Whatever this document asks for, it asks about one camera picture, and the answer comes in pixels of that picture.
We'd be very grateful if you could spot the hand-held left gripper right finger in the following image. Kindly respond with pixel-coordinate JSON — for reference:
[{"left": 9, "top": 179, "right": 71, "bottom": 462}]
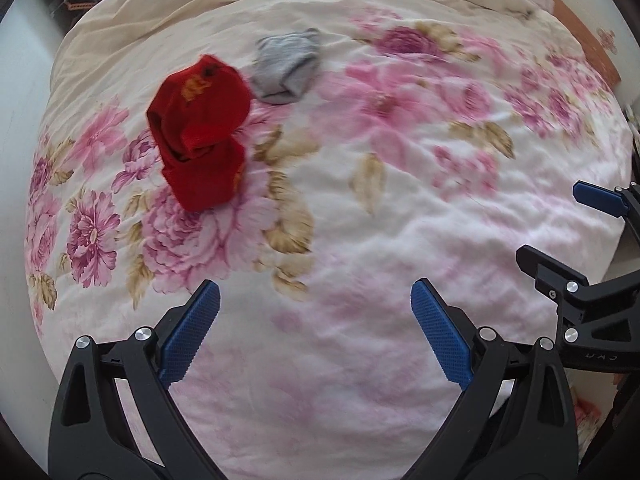
[{"left": 402, "top": 279, "right": 581, "bottom": 480}]

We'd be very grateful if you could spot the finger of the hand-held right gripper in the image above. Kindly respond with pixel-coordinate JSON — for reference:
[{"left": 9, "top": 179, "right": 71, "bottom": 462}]
[
  {"left": 516, "top": 244, "right": 640, "bottom": 356},
  {"left": 572, "top": 180, "right": 640, "bottom": 228}
]

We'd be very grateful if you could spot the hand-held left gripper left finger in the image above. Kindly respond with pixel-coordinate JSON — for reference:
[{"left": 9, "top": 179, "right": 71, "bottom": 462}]
[{"left": 47, "top": 280, "right": 228, "bottom": 480}]

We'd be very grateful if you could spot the pink floral blanket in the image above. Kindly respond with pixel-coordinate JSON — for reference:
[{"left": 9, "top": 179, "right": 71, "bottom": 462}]
[{"left": 25, "top": 0, "right": 633, "bottom": 480}]

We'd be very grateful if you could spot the brown wooden headboard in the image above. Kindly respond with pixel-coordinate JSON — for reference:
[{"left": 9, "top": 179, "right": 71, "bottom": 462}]
[{"left": 510, "top": 0, "right": 623, "bottom": 88}]

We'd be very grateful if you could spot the red sock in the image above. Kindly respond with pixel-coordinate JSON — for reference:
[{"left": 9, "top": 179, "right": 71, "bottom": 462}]
[{"left": 146, "top": 54, "right": 252, "bottom": 212}]

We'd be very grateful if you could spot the light grey sock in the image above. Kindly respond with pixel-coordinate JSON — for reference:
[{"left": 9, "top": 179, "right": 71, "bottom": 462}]
[{"left": 248, "top": 27, "right": 322, "bottom": 105}]

